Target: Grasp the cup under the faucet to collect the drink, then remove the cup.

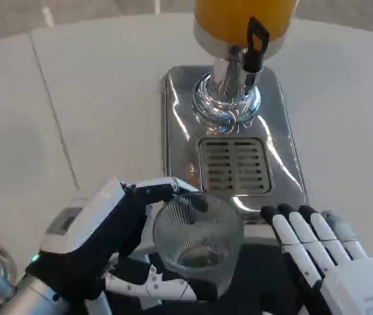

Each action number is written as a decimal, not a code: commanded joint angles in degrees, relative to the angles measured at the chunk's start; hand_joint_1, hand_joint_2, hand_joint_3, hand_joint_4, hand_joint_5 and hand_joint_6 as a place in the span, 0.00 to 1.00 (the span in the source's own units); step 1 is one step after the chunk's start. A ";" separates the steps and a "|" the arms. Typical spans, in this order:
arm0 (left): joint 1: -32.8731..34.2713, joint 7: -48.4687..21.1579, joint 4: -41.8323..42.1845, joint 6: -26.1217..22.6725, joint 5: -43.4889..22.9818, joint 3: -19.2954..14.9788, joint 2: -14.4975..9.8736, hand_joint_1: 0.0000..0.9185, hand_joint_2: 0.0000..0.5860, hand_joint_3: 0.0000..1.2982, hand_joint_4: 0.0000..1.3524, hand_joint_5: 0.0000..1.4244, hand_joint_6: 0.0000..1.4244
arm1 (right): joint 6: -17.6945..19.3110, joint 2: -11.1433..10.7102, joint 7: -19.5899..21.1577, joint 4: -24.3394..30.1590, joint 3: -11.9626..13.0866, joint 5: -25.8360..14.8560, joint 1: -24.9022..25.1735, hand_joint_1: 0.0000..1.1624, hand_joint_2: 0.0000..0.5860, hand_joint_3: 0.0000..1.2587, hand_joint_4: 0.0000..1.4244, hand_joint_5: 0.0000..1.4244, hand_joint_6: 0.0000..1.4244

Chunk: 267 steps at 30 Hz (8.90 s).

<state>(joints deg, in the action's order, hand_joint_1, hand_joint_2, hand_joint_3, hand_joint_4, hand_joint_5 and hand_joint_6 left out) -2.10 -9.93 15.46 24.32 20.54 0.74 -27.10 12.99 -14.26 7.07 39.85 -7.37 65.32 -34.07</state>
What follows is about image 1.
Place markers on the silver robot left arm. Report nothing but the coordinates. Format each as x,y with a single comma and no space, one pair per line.
32,295

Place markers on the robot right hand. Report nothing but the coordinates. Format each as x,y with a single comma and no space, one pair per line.
347,279

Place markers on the steel drip tray base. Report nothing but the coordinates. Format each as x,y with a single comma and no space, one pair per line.
180,131

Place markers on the slotted steel drip grid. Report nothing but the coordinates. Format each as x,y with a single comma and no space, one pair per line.
235,164

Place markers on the orange juice drink dispenser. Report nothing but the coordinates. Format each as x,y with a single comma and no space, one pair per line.
219,23

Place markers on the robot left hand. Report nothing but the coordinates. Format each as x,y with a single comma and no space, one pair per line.
84,236

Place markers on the clear ribbed glass cup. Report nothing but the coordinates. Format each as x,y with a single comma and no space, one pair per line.
203,239

